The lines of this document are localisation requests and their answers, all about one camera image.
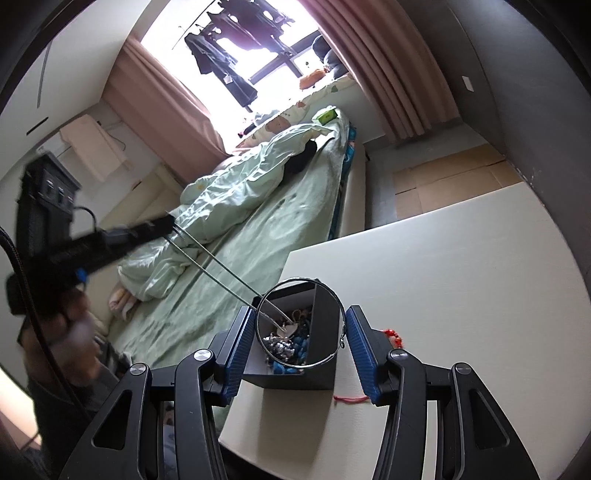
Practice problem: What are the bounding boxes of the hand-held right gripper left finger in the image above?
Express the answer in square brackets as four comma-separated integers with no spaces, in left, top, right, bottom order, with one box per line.
[58,305,258,480]

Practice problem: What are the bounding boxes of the peach plush toy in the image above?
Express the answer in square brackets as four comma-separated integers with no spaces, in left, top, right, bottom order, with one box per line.
[108,284,140,320]

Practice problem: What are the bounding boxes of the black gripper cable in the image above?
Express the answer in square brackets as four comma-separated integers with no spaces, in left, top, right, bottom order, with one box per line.
[0,225,95,425]

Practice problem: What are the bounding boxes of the white bedside table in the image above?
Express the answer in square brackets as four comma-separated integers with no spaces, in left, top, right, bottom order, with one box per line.
[217,181,591,480]

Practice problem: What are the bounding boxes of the silver hoop bangle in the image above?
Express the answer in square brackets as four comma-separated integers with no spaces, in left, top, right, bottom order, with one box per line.
[255,278,346,369]

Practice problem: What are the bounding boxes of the red string bead bracelet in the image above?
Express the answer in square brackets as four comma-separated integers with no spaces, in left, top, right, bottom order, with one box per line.
[333,327,406,406]

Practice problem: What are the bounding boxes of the pink curtain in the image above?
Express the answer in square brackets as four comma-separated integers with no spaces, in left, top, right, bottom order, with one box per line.
[302,0,452,147]
[102,37,228,186]

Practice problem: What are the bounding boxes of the small dark hanging garment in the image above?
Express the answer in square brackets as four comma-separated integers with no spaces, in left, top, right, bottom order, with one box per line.
[203,10,242,43]

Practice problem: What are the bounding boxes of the printed window seat cushion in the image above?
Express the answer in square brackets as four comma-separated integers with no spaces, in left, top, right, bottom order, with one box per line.
[237,75,357,149]

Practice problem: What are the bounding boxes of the cream padded headboard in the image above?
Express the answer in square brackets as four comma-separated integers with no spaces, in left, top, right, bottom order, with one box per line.
[85,164,188,337]

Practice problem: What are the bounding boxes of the person's left hand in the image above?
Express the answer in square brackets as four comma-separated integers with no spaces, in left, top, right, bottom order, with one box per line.
[58,293,100,348]

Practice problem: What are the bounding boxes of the black cloth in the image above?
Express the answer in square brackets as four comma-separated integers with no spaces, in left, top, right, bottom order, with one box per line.
[284,141,319,176]

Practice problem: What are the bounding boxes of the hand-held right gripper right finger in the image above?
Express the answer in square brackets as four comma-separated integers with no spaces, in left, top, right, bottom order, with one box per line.
[345,305,542,480]

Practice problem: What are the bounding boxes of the pale green duvet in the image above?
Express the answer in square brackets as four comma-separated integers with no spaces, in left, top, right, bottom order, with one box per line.
[117,122,350,302]

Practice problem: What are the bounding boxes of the window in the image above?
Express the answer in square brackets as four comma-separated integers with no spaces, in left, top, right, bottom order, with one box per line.
[141,0,334,145]

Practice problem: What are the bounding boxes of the pile of beaded jewelry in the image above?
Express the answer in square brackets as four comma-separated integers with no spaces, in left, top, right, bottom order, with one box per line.
[262,307,315,376]

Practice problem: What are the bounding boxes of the long dark hanging garment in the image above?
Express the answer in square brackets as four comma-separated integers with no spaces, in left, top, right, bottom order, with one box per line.
[185,33,259,110]

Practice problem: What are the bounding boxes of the person's left forearm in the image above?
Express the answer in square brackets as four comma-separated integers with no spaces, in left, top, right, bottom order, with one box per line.
[21,323,122,462]

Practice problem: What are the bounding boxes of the black jewelry box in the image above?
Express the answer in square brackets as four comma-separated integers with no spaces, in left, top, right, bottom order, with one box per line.
[241,277,341,392]

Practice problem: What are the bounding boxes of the dark pillows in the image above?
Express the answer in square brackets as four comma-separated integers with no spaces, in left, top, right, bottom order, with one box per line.
[311,34,348,80]

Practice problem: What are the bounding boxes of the silver chain necklace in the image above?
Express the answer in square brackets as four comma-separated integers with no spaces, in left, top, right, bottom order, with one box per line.
[164,210,301,344]

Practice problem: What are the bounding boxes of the bed with green sheet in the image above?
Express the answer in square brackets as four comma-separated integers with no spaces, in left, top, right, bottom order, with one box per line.
[95,108,369,370]

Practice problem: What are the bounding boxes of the dark hanging shirt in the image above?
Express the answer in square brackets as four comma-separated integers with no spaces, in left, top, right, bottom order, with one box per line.
[240,0,297,48]

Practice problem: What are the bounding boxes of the flat cardboard sheet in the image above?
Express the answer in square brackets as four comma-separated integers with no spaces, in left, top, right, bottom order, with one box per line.
[392,143,523,220]

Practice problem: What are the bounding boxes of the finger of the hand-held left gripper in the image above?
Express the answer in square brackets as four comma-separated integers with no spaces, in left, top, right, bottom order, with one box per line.
[95,214,177,253]
[50,248,136,284]

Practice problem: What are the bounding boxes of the white hanging shirt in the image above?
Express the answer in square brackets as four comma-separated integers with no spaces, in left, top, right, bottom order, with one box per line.
[59,113,129,184]

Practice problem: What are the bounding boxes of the clothes drying rail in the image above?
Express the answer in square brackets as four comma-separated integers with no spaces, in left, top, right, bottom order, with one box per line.
[173,0,223,48]

